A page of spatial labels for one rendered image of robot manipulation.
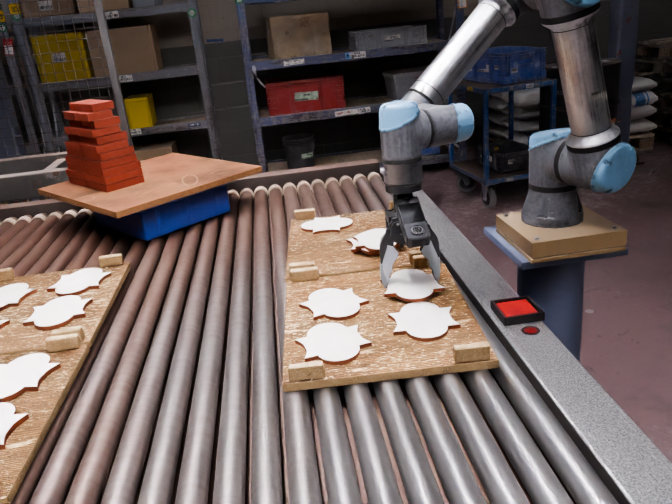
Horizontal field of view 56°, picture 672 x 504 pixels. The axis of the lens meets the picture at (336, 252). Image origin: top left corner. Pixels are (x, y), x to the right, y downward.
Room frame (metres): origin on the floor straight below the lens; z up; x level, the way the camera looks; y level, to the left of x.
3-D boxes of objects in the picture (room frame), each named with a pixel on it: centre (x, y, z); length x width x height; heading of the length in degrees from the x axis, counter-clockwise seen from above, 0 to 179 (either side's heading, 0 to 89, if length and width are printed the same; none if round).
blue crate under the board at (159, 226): (1.89, 0.52, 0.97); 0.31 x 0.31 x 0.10; 44
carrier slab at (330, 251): (1.49, -0.06, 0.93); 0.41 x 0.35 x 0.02; 0
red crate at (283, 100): (5.64, 0.13, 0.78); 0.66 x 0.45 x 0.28; 95
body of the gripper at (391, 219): (1.19, -0.14, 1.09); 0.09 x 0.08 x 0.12; 1
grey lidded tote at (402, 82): (5.70, -0.85, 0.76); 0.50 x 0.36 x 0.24; 101
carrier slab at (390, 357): (1.07, -0.06, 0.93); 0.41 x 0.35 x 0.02; 1
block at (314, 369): (0.88, 0.07, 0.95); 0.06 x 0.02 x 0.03; 91
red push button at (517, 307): (1.05, -0.33, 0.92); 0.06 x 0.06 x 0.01; 4
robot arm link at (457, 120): (1.25, -0.23, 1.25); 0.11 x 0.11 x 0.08; 25
